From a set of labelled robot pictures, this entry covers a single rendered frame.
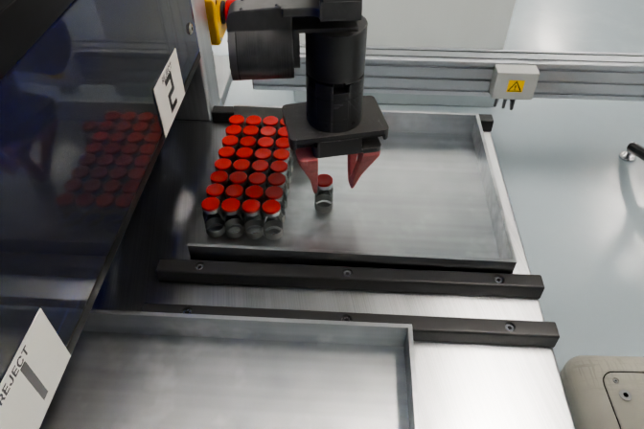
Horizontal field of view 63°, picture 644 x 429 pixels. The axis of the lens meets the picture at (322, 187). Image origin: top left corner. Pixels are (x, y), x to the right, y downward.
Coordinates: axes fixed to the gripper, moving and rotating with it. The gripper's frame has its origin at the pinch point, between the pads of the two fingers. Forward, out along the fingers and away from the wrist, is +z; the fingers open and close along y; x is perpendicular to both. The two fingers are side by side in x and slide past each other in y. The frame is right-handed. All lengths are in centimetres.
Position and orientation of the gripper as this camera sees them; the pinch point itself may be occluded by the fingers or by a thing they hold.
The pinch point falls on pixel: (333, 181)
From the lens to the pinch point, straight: 61.4
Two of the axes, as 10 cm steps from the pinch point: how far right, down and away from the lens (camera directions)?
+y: -9.8, 1.3, -1.4
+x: 1.9, 6.6, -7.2
